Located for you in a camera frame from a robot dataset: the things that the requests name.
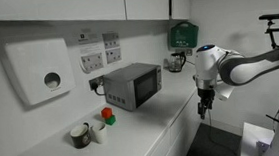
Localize white mug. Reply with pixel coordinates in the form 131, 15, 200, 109
91, 123, 107, 144

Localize white paper towel dispenser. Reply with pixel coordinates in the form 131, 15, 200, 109
0, 34, 76, 106

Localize white upper cabinets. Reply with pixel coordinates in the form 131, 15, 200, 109
0, 0, 191, 21

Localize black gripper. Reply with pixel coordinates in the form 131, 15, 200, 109
197, 88, 215, 119

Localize red cube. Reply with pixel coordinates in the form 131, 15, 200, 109
101, 107, 112, 119

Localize white robot base table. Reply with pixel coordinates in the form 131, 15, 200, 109
240, 123, 274, 156

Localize white base cabinets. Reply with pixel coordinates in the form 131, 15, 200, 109
127, 86, 209, 156

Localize wall poster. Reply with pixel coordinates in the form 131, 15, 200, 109
78, 33, 103, 73
102, 32, 122, 63

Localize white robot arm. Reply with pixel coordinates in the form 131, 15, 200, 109
194, 44, 279, 156

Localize wall socket with black plug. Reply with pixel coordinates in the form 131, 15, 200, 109
89, 76, 104, 96

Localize silver microwave oven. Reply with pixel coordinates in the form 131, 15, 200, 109
103, 63, 162, 111

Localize glass electric kettle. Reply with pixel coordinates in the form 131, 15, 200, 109
169, 52, 186, 72

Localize dark brown mug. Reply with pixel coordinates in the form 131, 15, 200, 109
70, 122, 91, 149

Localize green cube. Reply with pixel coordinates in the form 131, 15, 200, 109
105, 115, 116, 125

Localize green first aid box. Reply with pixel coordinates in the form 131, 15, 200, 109
169, 21, 199, 49

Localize left wall poster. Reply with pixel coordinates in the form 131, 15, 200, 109
78, 33, 103, 73

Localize right wall poster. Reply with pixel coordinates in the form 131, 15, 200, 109
102, 32, 122, 63

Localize camera on black stand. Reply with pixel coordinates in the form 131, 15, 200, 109
258, 14, 279, 49

